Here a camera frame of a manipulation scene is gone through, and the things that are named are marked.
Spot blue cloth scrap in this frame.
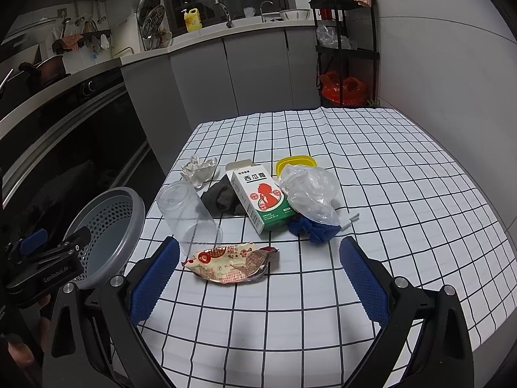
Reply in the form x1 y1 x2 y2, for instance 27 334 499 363
288 215 341 244

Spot red beige snack wrapper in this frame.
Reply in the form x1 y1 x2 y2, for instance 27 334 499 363
181 242 279 285

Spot clear plastic bag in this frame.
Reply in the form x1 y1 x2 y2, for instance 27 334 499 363
278 164 341 226
316 24 357 50

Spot dark grey cloth rag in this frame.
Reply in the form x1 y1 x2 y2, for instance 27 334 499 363
201 175 245 217

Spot white green medicine box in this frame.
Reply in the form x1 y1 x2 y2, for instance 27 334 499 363
225 159 296 234

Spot white grid paper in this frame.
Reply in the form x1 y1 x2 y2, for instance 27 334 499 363
181 156 217 190

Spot yellow plastic lid ring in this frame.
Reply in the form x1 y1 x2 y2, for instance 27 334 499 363
275 154 318 177

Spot grey perforated trash bin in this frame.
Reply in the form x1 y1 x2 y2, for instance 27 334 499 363
65 187 145 289

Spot grey kitchen cabinets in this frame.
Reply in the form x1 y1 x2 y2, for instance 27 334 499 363
121 20 321 172

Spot chrome kitchen faucet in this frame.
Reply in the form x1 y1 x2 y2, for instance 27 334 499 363
213 0 234 29

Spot person's left hand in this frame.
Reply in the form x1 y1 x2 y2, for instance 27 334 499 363
7 294 53 369

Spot small white plastic piece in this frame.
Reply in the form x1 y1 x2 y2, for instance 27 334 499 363
341 213 360 230

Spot white black grid tablecloth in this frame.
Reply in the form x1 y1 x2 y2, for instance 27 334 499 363
139 108 516 387

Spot black built-in oven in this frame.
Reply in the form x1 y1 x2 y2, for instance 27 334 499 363
1 62 164 230

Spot copper cooking pot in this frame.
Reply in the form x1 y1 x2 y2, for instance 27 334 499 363
36 55 67 82

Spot red plastic bag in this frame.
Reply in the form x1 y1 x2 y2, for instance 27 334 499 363
318 71 368 106

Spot dish rack with pot lids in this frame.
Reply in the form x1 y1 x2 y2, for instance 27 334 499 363
137 0 173 51

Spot yellow detergent bottle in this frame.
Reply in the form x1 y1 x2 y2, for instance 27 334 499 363
182 8 202 32

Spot clear plastic bag on rack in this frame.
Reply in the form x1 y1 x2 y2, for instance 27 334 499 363
316 24 357 50

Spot black metal storage rack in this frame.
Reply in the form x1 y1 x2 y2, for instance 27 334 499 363
309 0 380 108

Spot white mug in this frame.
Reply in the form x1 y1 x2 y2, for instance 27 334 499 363
243 7 256 17

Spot steel mixing bowl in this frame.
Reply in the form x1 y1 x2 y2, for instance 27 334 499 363
280 9 312 21

